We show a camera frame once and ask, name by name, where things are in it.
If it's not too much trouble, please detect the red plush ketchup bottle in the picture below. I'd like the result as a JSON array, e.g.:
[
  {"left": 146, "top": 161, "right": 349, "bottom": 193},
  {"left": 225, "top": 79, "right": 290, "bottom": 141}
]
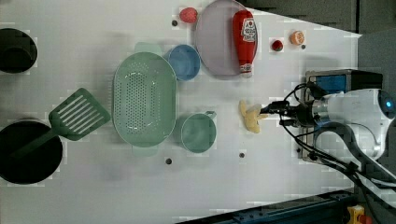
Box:
[{"left": 233, "top": 10, "right": 257, "bottom": 78}]

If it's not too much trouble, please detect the blue plastic cup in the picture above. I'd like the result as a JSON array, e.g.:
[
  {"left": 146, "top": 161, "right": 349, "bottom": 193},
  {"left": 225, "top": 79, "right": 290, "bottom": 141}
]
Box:
[{"left": 165, "top": 45, "right": 201, "bottom": 81}]

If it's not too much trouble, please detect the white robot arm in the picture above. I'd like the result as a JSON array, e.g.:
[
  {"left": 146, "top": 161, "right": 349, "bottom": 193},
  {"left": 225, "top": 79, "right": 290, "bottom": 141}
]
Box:
[{"left": 260, "top": 89, "right": 395, "bottom": 160}]

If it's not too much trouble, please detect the orange slice toy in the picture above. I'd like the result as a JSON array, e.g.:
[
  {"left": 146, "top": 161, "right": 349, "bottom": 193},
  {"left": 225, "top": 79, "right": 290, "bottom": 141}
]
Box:
[{"left": 290, "top": 31, "right": 305, "bottom": 46}]

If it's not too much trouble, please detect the black round container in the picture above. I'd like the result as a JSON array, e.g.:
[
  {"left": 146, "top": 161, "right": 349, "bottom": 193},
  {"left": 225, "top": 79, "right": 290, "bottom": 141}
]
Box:
[{"left": 0, "top": 28, "right": 38, "bottom": 74}]

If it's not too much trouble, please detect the dark red plush strawberry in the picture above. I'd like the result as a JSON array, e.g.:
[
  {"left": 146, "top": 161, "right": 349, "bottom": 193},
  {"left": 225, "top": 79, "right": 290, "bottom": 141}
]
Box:
[{"left": 272, "top": 40, "right": 283, "bottom": 51}]

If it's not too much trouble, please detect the light red plush strawberry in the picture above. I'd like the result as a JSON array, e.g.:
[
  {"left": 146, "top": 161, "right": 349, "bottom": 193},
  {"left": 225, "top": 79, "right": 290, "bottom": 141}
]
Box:
[{"left": 179, "top": 7, "right": 198, "bottom": 23}]

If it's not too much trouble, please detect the yellow plush peeled banana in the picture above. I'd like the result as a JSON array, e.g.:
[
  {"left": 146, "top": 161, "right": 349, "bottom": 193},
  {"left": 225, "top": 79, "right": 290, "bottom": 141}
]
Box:
[{"left": 239, "top": 100, "right": 268, "bottom": 133}]

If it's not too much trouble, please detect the lavender round plate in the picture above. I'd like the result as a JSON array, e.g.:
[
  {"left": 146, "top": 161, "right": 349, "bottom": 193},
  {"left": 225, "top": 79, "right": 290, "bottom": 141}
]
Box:
[{"left": 195, "top": 0, "right": 247, "bottom": 77}]

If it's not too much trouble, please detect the black pot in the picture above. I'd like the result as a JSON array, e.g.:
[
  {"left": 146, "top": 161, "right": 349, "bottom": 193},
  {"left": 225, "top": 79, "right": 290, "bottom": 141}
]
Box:
[{"left": 0, "top": 120, "right": 64, "bottom": 185}]

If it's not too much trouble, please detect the blue metal frame rail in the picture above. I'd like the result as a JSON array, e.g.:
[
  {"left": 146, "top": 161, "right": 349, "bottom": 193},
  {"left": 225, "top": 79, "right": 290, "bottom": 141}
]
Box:
[{"left": 177, "top": 190, "right": 357, "bottom": 224}]

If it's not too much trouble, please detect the silver toaster oven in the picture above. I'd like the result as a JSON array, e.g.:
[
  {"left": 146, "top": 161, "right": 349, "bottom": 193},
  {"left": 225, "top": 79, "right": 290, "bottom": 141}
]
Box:
[{"left": 305, "top": 69, "right": 383, "bottom": 98}]

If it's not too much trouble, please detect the green slotted spatula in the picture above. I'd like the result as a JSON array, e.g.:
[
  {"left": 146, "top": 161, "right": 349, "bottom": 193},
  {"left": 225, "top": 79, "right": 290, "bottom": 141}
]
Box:
[{"left": 10, "top": 88, "right": 110, "bottom": 159}]

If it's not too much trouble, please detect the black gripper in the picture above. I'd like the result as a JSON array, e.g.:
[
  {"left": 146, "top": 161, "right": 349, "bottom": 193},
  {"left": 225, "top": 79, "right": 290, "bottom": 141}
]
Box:
[{"left": 260, "top": 101, "right": 313, "bottom": 127}]

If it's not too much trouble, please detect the green plastic mug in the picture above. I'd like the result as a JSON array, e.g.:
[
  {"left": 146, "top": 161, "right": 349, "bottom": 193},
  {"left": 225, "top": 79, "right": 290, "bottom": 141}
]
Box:
[{"left": 180, "top": 111, "right": 217, "bottom": 153}]

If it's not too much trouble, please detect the green perforated colander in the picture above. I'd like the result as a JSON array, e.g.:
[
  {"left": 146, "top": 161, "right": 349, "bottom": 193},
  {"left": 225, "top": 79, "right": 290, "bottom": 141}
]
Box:
[{"left": 112, "top": 42, "right": 177, "bottom": 157}]

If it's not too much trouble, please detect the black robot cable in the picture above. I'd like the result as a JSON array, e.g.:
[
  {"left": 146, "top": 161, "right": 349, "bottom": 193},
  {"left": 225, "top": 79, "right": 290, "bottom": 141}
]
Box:
[{"left": 278, "top": 82, "right": 396, "bottom": 224}]

